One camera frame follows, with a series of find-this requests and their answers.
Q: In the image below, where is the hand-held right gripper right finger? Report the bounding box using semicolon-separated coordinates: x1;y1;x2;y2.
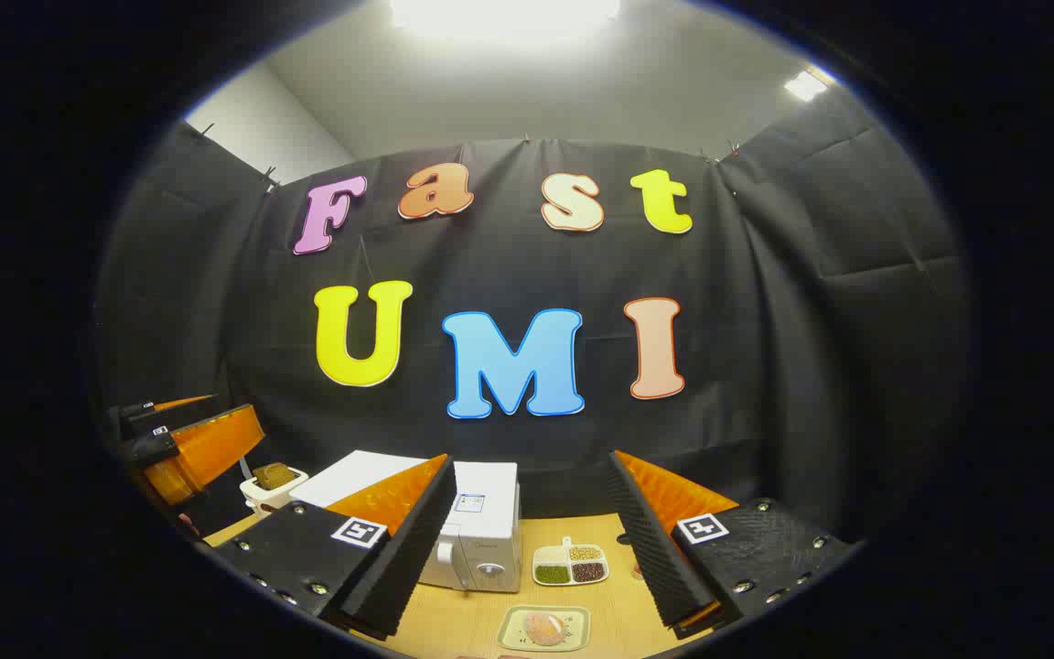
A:
608;450;859;640

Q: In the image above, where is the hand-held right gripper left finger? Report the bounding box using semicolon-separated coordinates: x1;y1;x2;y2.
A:
213;453;457;642

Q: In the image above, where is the white microwave oven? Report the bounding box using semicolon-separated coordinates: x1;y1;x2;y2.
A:
289;449;523;593

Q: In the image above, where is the orange sugared bread roll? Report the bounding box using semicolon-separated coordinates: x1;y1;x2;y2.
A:
524;611;570;647

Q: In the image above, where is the white toaster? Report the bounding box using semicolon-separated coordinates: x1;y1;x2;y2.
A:
240;465;310;515

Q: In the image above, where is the white divided bean tray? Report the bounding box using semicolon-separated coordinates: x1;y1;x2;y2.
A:
532;536;610;587

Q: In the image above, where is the cream square plate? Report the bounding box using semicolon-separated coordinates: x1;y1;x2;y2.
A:
497;604;592;654

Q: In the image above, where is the black backdrop cloth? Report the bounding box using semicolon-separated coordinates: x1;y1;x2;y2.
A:
97;87;972;550

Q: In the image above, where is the small ceiling light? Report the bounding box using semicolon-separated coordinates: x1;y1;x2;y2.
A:
783;70;830;102

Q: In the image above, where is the large ceiling light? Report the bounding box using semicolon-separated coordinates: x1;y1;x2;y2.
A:
390;0;621;43

